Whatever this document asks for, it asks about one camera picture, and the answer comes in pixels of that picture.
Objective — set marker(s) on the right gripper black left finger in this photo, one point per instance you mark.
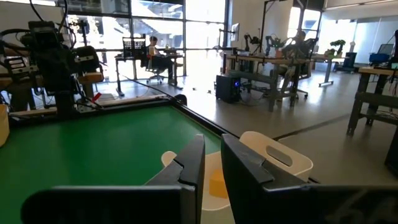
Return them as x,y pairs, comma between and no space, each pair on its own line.
186,174

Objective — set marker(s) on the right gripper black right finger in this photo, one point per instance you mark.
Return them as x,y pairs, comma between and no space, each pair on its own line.
248,186

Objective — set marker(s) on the black background robot arm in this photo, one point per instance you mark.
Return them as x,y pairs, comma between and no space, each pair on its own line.
270,43
252,40

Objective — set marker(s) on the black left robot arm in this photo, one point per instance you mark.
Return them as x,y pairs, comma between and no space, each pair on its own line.
63,99

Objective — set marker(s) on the orange wooden block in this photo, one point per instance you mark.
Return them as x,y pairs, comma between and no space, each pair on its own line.
217,188

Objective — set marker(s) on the wooden table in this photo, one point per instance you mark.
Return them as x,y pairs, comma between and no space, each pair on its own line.
91,77

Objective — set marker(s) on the black round knob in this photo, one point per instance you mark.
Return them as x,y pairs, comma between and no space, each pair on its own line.
181,99

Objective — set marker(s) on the yellow plastic bin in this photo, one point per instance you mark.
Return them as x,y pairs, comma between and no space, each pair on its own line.
3,124

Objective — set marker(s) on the black mesh panel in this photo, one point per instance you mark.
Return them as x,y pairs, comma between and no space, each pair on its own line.
133,48

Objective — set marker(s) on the black computer tower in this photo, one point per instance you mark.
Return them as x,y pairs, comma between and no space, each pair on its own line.
227,90

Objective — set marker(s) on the green table mat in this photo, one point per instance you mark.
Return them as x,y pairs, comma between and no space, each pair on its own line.
93,149

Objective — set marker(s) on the person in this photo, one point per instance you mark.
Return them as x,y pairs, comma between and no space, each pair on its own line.
153,49
298,46

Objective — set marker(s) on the black office chair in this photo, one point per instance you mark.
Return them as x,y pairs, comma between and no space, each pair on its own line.
155,70

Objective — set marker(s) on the black office desk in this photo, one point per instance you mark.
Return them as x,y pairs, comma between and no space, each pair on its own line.
169,56

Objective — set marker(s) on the wooden workbench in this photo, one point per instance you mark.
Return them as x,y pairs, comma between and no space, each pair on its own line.
264,59

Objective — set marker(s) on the white legged desk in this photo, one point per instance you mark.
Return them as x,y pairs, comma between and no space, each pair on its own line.
328,71

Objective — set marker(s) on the flat computer monitor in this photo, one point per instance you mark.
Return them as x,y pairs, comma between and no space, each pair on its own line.
235,32

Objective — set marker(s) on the green potted plant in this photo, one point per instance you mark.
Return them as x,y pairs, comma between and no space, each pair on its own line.
337,43

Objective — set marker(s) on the blue box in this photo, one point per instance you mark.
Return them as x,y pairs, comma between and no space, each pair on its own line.
379,58

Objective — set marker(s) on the open laptop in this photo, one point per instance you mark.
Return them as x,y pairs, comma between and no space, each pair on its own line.
386,49

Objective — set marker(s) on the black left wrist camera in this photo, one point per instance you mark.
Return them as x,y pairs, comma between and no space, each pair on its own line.
42,26

